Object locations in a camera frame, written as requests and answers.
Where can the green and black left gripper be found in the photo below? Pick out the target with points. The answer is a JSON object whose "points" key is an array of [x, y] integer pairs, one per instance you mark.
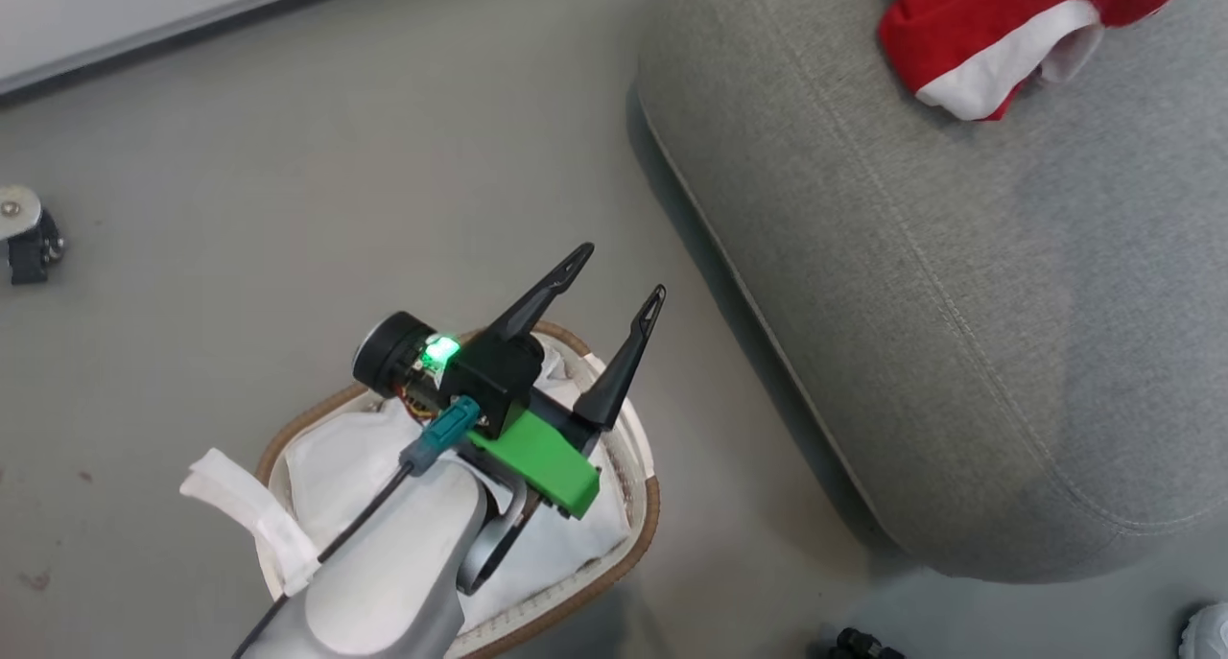
{"points": [[532, 453]]}

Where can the red and white garment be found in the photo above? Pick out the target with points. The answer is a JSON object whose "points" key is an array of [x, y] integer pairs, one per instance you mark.
{"points": [[969, 26]]}

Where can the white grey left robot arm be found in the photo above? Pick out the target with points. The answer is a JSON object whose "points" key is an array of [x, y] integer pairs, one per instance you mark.
{"points": [[393, 573]]}

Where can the grey fabric sofa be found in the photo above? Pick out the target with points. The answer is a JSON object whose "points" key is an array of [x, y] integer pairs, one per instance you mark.
{"points": [[959, 304]]}

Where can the white basket with brown rim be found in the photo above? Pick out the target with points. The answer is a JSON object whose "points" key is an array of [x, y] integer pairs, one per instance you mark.
{"points": [[633, 525]]}

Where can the white lined laundry basket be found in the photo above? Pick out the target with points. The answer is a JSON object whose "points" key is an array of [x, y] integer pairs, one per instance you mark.
{"points": [[576, 544]]}

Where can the small black object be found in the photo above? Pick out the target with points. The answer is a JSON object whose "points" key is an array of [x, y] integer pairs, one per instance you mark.
{"points": [[863, 645]]}

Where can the black caster wheel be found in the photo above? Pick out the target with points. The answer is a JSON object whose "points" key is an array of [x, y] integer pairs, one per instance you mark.
{"points": [[34, 251]]}

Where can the white rounded object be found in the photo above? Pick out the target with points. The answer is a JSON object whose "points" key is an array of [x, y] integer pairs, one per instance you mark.
{"points": [[1209, 635]]}

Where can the black round wrist camera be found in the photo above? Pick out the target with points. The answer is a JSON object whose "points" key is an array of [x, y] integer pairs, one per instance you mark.
{"points": [[389, 352]]}

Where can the grey partition bottom rail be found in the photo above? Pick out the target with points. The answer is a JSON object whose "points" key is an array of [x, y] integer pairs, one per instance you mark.
{"points": [[144, 26]]}

